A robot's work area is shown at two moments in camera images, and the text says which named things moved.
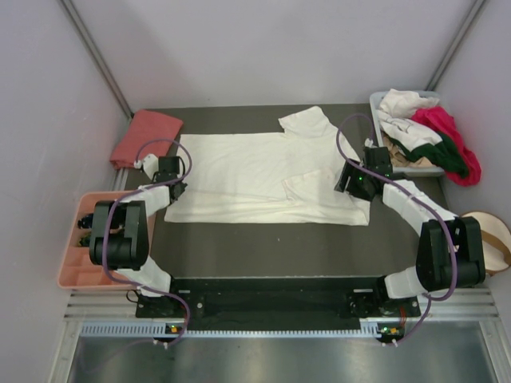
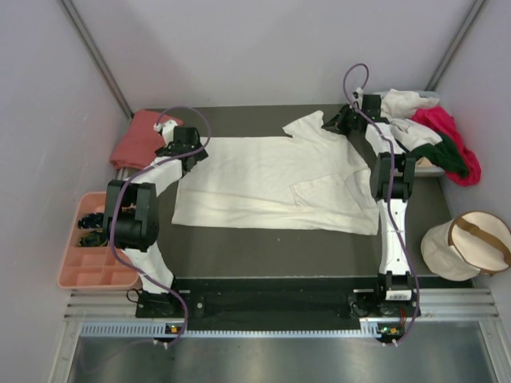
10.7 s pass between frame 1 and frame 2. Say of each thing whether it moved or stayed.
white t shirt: stayed
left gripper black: moved
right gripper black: moved
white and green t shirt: stayed
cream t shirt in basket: stayed
